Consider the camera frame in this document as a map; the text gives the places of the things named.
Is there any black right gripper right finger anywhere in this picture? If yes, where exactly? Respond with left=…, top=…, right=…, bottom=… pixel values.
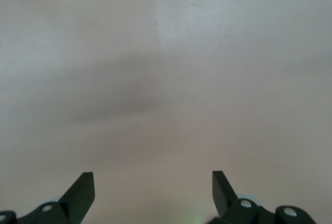
left=206, top=170, right=316, bottom=224

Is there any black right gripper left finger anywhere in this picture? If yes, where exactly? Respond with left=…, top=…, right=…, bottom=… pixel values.
left=0, top=172, right=95, bottom=224

